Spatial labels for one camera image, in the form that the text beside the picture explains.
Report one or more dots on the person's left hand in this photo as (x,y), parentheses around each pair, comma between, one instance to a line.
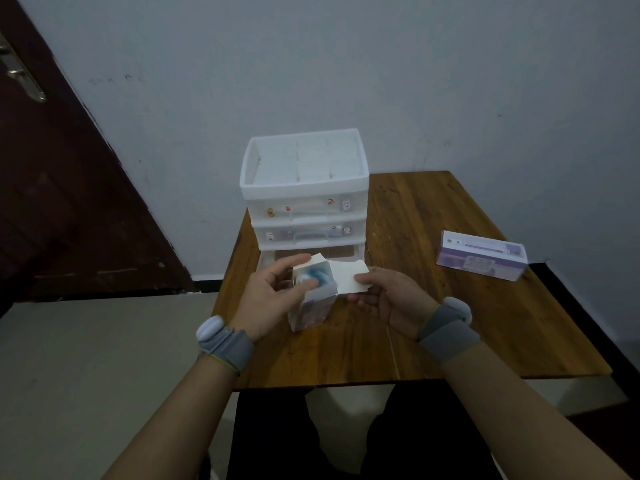
(260,304)

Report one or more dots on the person's right hand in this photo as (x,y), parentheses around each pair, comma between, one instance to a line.
(400,304)

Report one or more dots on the purple white box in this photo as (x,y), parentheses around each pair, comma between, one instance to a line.
(312,312)
(480,252)

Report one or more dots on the white plastic drawer organizer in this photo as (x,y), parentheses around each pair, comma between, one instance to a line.
(305,164)

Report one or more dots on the person's left forearm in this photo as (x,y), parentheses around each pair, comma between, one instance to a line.
(175,424)

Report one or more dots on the person's right forearm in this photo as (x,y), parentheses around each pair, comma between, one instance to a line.
(525,419)

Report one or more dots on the grey wristband with white tracker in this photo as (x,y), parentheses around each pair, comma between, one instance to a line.
(232,347)
(447,334)

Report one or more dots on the dark brown wooden door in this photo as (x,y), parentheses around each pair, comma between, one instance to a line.
(65,194)

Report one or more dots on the dark wooden furniture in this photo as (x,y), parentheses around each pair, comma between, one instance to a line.
(610,434)

